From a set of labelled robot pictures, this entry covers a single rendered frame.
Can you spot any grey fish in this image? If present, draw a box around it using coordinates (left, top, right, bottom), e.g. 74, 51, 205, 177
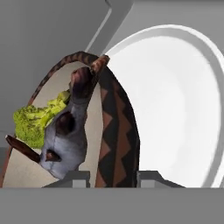
4, 66, 98, 180

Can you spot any brown patterned bowl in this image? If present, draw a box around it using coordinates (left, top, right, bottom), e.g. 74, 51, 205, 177
0, 51, 141, 189

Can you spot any white microwave turntable plate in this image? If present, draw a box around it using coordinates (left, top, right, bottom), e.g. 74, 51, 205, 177
102, 24, 224, 189

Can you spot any grey microwave oven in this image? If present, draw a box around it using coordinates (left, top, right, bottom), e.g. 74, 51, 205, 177
0, 0, 224, 189

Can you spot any green broccoli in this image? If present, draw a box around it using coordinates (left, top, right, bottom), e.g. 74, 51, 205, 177
12, 89, 72, 150

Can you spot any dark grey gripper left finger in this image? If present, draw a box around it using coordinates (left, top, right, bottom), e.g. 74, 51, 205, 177
42, 170, 91, 189

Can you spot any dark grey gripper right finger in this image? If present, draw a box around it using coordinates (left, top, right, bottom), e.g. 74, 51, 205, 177
136, 170, 186, 189

